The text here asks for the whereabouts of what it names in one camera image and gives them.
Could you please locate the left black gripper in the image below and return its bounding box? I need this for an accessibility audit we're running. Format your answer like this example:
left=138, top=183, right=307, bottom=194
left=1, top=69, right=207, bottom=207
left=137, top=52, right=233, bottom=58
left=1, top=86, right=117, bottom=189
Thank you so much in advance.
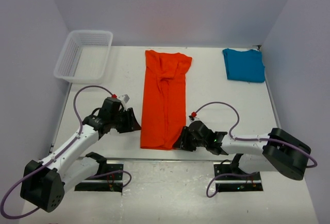
left=110, top=107, right=141, bottom=133

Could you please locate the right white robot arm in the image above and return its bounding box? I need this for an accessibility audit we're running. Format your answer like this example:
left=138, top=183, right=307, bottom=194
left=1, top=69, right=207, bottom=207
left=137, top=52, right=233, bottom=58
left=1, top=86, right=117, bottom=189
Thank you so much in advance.
left=173, top=120, right=311, bottom=181

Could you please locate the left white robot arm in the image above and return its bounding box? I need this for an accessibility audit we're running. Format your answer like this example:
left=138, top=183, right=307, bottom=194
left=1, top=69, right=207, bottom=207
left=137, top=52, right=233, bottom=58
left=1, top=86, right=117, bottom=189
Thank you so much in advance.
left=20, top=94, right=141, bottom=213

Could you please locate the blue folded t shirt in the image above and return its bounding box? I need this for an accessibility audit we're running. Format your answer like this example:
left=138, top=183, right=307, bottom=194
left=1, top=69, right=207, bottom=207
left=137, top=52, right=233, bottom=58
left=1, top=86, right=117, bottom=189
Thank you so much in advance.
left=222, top=49, right=266, bottom=83

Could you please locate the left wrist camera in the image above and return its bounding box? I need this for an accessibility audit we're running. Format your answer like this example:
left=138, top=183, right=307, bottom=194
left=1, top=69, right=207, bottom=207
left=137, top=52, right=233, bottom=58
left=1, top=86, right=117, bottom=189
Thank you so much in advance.
left=112, top=94, right=130, bottom=105

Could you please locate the orange t shirt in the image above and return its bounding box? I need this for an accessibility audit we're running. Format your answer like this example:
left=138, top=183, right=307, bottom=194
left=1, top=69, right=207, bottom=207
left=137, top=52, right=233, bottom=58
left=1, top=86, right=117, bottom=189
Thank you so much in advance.
left=140, top=50, right=192, bottom=150

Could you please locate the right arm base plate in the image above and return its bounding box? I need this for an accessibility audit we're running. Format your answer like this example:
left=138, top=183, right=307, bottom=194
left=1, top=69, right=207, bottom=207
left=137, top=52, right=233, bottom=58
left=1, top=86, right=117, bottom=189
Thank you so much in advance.
left=213, top=161, right=263, bottom=193

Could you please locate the white plastic basket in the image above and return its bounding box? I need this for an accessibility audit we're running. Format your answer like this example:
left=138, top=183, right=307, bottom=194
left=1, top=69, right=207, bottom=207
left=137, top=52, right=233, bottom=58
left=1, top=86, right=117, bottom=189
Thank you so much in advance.
left=54, top=30, right=113, bottom=84

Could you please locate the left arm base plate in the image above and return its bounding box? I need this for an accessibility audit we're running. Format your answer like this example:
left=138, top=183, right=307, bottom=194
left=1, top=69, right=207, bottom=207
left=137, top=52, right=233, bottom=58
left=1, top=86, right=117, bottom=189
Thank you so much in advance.
left=74, top=161, right=124, bottom=193

